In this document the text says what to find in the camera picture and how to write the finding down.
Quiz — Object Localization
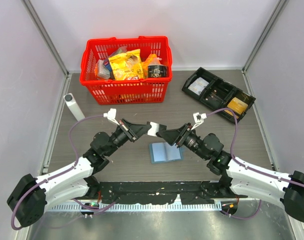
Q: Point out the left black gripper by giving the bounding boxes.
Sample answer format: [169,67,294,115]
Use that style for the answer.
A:
[105,118,151,157]

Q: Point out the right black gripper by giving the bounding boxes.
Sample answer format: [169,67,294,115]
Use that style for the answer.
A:
[158,122,209,161]

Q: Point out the white credit card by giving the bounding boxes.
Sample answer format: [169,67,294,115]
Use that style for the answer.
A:
[147,122,167,137]

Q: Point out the blue card holder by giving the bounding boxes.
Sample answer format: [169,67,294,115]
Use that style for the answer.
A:
[149,142,183,164]

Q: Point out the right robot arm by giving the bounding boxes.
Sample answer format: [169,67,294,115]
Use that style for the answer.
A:
[156,123,304,223]

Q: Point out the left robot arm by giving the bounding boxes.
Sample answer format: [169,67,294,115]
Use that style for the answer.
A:
[7,118,152,231]

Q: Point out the white cards stack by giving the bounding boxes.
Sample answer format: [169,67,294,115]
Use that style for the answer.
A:
[188,77,209,96]

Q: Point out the gold cards stack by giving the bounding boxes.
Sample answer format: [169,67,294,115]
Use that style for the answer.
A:
[227,97,248,119]

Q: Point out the red plastic shopping basket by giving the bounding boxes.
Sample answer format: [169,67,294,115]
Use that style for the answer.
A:
[80,36,172,105]

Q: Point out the black three-compartment tray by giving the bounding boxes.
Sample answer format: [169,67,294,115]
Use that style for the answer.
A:
[182,67,256,122]

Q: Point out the black round tin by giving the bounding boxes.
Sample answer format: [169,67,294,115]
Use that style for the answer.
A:
[147,64,168,78]

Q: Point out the yellow chips bag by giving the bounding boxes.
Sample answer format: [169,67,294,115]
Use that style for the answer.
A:
[109,49,144,81]

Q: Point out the grey small box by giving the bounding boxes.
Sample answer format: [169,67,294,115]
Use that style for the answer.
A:
[94,59,110,80]

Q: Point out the orange snack bag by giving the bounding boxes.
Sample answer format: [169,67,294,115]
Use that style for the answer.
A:
[142,53,162,75]

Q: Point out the white bottle grey cap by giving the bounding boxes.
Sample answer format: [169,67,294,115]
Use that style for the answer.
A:
[64,93,85,121]

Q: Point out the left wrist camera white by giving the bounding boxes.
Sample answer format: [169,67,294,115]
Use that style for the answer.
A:
[103,108,122,126]

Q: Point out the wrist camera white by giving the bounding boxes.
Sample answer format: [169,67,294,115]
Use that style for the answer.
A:
[191,112,207,130]
[103,108,122,126]

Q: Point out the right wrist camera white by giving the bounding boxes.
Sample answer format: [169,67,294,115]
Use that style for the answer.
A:
[191,112,207,130]

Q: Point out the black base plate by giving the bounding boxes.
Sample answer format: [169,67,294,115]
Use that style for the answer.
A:
[76,181,245,205]

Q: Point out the slotted cable duct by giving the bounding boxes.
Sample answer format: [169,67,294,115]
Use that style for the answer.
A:
[49,201,222,213]

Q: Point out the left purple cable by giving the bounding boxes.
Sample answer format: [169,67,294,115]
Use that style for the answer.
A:
[11,113,117,230]

